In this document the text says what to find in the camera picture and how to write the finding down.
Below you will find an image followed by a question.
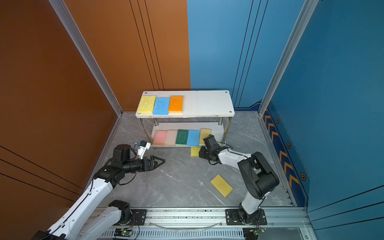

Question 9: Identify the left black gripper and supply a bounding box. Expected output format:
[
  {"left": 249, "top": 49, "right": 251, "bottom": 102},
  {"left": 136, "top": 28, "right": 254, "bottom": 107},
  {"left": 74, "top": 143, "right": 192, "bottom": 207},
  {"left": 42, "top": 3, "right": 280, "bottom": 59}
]
[{"left": 123, "top": 156, "right": 166, "bottom": 175}]

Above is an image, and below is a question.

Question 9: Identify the light blue sponge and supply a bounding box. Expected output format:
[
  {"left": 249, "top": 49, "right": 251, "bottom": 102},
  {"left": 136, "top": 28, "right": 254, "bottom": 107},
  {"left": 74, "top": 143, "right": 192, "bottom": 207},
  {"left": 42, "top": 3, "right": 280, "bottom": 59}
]
[
  {"left": 187, "top": 130, "right": 200, "bottom": 147},
  {"left": 153, "top": 97, "right": 171, "bottom": 116}
]

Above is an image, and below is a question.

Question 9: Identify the pink sponge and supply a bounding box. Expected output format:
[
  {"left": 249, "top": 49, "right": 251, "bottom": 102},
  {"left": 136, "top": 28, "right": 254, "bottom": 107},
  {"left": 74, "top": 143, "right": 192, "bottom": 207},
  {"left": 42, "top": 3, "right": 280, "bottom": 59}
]
[{"left": 153, "top": 130, "right": 167, "bottom": 146}]

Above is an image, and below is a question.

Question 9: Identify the white beige sponge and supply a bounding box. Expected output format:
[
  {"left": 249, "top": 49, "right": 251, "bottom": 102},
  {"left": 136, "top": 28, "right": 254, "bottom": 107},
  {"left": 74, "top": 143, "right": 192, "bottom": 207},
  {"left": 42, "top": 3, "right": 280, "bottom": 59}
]
[{"left": 165, "top": 130, "right": 178, "bottom": 146}]

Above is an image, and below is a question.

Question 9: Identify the white two-tier shelf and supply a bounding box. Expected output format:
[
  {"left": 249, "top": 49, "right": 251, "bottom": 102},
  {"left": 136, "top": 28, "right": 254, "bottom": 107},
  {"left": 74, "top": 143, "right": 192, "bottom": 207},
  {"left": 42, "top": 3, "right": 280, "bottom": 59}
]
[{"left": 136, "top": 90, "right": 235, "bottom": 147}]

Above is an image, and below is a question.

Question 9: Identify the orange sponge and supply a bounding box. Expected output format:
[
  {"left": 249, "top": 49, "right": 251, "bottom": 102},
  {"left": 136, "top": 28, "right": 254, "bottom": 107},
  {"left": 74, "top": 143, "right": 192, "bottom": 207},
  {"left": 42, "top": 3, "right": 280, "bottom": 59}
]
[{"left": 168, "top": 96, "right": 184, "bottom": 114}]

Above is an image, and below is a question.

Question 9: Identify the yellow green sponge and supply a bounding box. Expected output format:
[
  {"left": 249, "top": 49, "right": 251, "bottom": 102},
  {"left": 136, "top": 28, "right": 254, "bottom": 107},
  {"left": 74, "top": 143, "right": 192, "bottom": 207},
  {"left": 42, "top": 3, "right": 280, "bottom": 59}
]
[{"left": 137, "top": 96, "right": 157, "bottom": 114}]

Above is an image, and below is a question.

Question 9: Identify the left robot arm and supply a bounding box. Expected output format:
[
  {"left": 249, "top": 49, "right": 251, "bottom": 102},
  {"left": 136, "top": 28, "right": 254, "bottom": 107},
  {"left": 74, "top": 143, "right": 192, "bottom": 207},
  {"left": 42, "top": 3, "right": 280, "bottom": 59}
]
[{"left": 32, "top": 141, "right": 166, "bottom": 240}]

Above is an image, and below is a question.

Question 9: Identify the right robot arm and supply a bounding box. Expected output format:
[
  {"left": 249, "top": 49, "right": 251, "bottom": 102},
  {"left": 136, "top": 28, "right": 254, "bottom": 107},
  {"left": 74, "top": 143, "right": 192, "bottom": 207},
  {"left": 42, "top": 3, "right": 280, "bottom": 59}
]
[{"left": 199, "top": 135, "right": 280, "bottom": 226}]

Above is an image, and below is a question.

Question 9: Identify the left green circuit board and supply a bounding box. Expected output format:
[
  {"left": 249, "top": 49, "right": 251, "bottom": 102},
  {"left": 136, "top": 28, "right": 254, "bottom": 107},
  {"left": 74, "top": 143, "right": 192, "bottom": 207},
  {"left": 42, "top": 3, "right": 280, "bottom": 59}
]
[{"left": 114, "top": 229, "right": 133, "bottom": 239}]

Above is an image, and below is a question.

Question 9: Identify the right circuit board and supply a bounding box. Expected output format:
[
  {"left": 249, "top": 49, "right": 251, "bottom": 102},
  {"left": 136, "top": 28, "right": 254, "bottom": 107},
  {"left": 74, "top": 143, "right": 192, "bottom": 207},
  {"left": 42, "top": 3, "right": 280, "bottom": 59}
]
[{"left": 243, "top": 228, "right": 265, "bottom": 240}]

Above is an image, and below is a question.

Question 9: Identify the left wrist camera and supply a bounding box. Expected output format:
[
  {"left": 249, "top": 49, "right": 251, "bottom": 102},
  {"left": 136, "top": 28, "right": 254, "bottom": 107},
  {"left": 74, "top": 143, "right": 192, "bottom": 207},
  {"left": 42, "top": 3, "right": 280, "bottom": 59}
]
[{"left": 136, "top": 141, "right": 151, "bottom": 160}]

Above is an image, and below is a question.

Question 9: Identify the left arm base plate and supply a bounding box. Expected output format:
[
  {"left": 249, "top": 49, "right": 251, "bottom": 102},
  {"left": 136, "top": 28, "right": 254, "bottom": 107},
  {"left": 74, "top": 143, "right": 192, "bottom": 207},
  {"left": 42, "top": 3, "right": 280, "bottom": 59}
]
[{"left": 128, "top": 209, "right": 147, "bottom": 226}]

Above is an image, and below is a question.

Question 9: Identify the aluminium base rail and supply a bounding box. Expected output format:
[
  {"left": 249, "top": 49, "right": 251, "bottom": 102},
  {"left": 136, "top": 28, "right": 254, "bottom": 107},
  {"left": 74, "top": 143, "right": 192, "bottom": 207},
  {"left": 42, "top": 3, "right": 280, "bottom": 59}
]
[{"left": 53, "top": 206, "right": 318, "bottom": 240}]

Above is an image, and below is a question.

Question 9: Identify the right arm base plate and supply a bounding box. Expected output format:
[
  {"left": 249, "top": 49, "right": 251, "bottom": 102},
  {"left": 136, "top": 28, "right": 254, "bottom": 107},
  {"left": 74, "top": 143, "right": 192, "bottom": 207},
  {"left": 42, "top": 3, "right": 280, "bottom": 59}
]
[{"left": 225, "top": 209, "right": 268, "bottom": 226}]

